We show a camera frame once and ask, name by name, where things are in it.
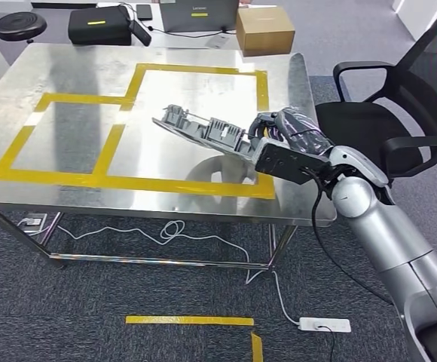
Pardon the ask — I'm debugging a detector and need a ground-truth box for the grey plastic wheel hubcap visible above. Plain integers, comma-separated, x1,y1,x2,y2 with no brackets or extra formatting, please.
152,103,259,164

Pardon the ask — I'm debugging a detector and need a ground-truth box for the steel workbench table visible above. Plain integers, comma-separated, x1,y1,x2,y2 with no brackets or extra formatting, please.
0,42,338,271

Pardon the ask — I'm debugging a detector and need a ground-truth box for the yellow floor tape marking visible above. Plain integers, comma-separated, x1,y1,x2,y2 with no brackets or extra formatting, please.
125,314,263,362

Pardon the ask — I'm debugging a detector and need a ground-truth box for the white desk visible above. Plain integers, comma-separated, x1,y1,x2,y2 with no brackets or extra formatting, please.
97,2,276,50

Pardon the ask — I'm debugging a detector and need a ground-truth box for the brown cardboard box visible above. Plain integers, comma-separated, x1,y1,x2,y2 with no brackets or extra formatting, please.
235,5,296,57

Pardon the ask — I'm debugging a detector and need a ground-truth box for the grey case with yellow mark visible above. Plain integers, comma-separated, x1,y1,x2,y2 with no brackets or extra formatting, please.
159,0,240,33

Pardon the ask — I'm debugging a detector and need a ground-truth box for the black office chair with armrests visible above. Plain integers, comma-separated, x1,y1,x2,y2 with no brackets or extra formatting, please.
315,0,437,181

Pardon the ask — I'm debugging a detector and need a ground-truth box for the white power strip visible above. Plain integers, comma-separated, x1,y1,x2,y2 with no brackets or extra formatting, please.
298,317,352,334

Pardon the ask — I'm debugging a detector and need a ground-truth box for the black case with yellow mark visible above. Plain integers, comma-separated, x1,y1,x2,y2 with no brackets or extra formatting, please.
67,5,152,47

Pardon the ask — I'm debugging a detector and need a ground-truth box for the grey floor socket box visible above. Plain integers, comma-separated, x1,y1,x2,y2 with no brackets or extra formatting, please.
22,213,48,232

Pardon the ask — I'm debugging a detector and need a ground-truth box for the black round stool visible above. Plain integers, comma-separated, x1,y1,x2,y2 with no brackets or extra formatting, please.
0,11,48,44

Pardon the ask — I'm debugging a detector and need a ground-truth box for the white floor cable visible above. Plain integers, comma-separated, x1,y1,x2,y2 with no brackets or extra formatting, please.
17,216,302,326

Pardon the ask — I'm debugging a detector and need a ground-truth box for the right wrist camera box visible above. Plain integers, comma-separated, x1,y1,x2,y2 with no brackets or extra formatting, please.
254,138,334,186

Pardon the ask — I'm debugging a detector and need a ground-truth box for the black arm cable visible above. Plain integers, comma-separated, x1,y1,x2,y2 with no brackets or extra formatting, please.
311,170,394,305

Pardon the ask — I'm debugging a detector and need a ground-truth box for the black floor cable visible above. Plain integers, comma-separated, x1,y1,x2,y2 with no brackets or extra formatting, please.
318,325,337,362

